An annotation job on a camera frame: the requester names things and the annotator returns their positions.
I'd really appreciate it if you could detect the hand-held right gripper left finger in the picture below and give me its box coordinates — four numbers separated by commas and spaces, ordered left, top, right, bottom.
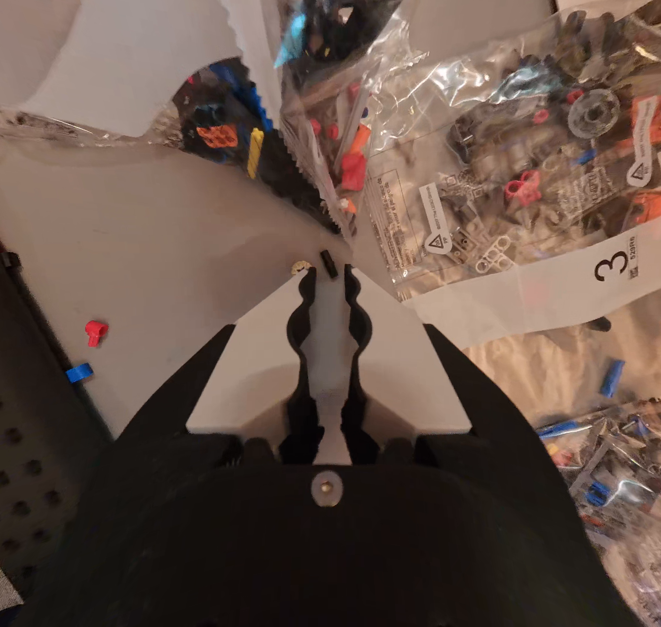
185, 267, 326, 465

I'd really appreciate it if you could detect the blue lego pin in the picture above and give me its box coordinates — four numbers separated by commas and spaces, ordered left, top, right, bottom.
599, 360, 626, 398

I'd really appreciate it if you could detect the black perforated table edge pad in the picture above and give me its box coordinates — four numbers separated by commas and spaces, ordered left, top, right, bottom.
0, 255, 115, 599

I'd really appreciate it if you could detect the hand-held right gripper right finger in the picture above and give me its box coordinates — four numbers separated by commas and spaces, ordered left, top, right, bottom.
341, 264, 473, 465

